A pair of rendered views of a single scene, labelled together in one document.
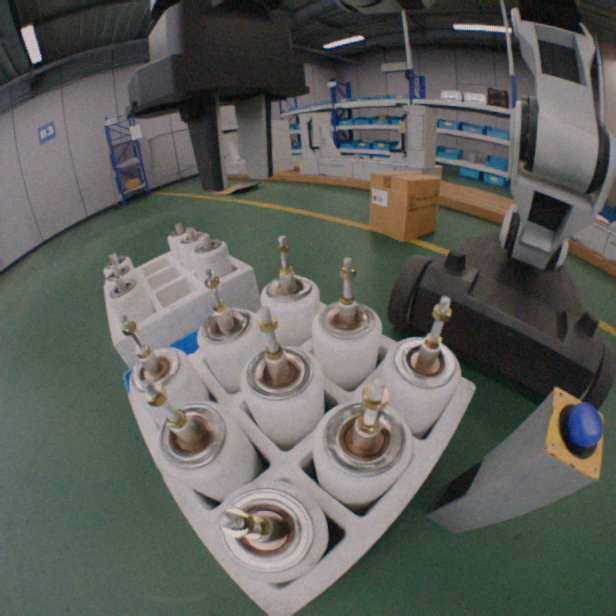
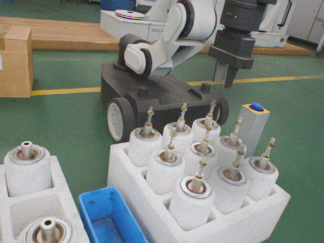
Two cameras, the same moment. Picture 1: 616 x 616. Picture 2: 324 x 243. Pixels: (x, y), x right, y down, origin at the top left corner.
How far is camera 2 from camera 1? 0.75 m
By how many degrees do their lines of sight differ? 70
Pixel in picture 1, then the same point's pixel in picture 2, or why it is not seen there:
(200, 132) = (234, 72)
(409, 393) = (216, 132)
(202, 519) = (254, 206)
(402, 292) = (131, 120)
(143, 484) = not seen: outside the picture
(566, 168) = (200, 35)
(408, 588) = not seen: hidden behind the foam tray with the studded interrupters
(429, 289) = (144, 111)
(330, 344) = (190, 137)
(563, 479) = (263, 118)
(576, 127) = (207, 16)
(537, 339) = (194, 105)
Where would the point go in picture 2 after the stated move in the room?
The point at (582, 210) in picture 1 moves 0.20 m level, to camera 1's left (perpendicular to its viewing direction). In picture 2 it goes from (199, 46) to (196, 56)
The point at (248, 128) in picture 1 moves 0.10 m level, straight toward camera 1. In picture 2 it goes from (220, 68) to (259, 74)
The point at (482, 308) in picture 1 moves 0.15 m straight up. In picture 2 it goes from (168, 106) to (175, 73)
